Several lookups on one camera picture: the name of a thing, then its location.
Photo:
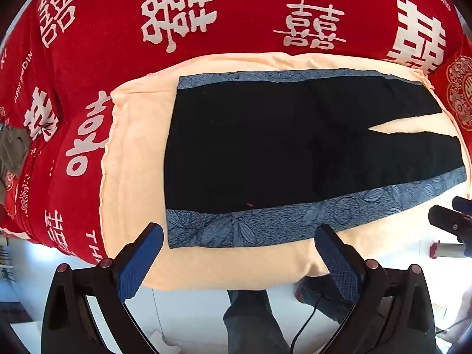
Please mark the person's legs in jeans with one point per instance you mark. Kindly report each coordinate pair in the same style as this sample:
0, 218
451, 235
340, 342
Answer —
252, 328

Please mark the red embroidered cushion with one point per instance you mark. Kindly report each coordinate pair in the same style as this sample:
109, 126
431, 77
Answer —
453, 85

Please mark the black pants with blue trim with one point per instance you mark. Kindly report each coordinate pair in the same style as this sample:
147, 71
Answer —
262, 158

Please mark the red wedding sofa cover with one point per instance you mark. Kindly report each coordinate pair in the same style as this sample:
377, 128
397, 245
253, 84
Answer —
64, 57

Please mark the peach towel mat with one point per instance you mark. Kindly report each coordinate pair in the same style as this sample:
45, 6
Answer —
132, 184

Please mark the white red-capped tube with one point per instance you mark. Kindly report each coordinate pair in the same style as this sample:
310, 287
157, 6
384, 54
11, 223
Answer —
449, 250

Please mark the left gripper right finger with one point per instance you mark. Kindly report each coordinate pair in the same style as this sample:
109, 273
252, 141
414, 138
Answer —
391, 308

